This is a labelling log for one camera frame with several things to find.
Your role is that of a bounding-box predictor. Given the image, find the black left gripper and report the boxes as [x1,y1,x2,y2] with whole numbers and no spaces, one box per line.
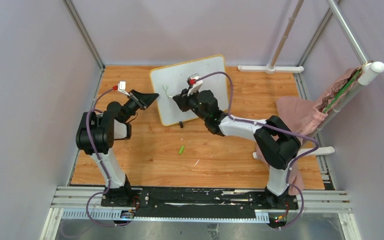
[122,90,159,123]

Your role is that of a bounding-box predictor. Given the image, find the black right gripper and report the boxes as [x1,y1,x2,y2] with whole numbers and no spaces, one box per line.
[173,86,209,122]

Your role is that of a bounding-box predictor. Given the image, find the yellow framed whiteboard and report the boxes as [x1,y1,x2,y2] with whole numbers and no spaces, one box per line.
[149,54,230,127]

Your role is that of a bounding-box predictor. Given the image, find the green marker cap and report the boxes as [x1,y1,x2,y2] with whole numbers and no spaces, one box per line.
[178,145,185,155]

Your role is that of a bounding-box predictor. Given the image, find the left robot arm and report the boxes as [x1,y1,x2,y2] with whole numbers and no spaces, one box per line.
[75,89,160,207]

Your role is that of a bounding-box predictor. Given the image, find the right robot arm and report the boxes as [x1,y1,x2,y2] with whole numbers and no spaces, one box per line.
[172,89,301,209]

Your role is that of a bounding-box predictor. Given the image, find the white clothes rack base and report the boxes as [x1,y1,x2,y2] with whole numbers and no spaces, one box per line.
[237,64,304,74]

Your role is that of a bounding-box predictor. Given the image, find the pink cloth shorts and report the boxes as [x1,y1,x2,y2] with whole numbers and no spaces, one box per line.
[256,67,362,196]

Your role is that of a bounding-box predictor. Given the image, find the silver clothes rack pole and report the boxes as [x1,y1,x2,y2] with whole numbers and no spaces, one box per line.
[269,0,304,66]

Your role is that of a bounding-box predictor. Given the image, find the white rack side foot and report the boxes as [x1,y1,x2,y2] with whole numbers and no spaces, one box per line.
[252,146,336,161]

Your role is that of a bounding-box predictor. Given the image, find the green clothes hanger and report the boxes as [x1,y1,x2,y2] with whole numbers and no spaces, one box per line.
[318,67,362,114]

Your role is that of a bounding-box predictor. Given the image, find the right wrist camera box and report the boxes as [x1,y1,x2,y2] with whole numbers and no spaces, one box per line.
[187,73,203,96]

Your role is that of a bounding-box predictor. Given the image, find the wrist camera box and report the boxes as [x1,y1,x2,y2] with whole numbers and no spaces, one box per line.
[187,73,203,96]
[117,81,130,97]

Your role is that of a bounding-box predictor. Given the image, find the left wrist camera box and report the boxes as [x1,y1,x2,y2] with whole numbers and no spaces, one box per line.
[117,81,130,97]

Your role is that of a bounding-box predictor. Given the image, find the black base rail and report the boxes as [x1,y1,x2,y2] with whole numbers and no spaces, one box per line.
[101,186,299,219]

